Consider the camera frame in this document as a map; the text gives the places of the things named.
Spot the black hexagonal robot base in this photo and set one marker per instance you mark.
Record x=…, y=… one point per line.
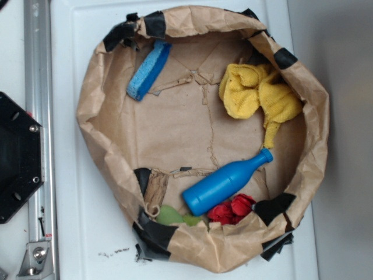
x=21, y=157

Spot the green soft object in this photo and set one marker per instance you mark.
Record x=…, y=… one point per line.
x=168, y=215

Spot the brown paper bag bin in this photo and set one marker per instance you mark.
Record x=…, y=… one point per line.
x=150, y=151

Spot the red crumpled object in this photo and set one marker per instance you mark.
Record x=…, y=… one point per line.
x=232, y=212

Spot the metal corner bracket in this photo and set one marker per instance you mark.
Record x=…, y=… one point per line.
x=37, y=261

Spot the blue plastic bottle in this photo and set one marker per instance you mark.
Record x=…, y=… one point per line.
x=223, y=183

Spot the aluminium extrusion rail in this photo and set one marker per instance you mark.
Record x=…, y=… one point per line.
x=38, y=74

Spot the blue sponge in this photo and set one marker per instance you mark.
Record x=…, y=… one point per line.
x=149, y=70

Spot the yellow towel cloth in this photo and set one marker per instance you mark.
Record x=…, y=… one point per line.
x=244, y=88

